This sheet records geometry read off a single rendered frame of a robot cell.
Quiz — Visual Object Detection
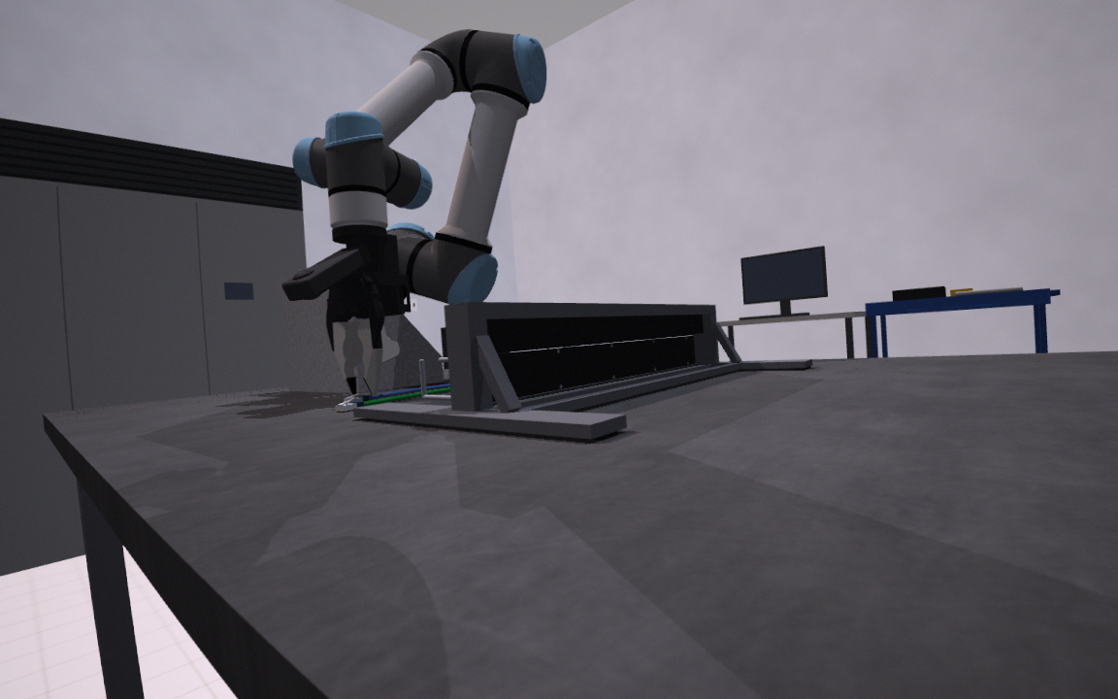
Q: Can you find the blue network cable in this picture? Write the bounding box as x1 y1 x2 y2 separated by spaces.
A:
369 384 449 400

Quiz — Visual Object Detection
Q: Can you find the green patch cord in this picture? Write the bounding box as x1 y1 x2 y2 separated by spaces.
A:
364 388 451 406

